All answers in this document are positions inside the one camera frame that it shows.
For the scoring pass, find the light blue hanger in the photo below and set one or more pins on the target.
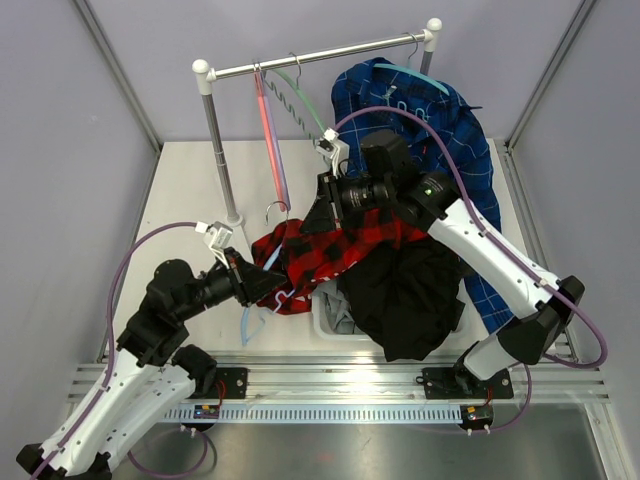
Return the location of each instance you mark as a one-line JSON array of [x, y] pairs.
[[246, 336]]

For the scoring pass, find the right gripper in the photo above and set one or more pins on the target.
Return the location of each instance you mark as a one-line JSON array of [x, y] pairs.
[[325, 213]]

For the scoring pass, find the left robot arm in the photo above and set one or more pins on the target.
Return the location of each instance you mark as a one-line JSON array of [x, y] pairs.
[[152, 371]]

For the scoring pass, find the red black plaid shirt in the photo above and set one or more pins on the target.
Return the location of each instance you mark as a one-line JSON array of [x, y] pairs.
[[310, 260]]

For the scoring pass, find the lilac hanger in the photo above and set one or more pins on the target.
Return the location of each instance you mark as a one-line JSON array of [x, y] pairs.
[[277, 150]]

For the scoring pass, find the pink hanger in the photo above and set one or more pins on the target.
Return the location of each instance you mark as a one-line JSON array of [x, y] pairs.
[[270, 135]]

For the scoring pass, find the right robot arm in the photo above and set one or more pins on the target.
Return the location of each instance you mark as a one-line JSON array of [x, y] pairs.
[[542, 304]]

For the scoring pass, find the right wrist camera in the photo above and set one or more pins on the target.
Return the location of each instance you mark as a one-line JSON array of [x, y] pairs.
[[333, 149]]

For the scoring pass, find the black plain shirt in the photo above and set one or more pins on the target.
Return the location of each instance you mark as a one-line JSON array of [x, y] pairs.
[[406, 299]]

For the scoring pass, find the clothes rack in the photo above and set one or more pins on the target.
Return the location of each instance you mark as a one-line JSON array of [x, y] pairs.
[[206, 76]]

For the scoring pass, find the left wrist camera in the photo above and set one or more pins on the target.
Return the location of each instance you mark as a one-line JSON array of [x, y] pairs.
[[216, 237]]

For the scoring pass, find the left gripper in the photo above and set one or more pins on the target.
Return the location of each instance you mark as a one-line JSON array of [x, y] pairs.
[[249, 281]]

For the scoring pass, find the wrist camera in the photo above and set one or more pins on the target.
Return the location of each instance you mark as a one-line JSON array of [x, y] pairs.
[[216, 237], [333, 149]]

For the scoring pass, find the teal hanger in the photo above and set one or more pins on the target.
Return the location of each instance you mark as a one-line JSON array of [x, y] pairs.
[[421, 75]]

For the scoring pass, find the aluminium rail base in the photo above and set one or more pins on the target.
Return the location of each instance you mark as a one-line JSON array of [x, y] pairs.
[[364, 389]]

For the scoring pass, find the blue plaid shirt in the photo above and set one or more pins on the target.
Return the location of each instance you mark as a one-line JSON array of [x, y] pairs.
[[452, 118]]

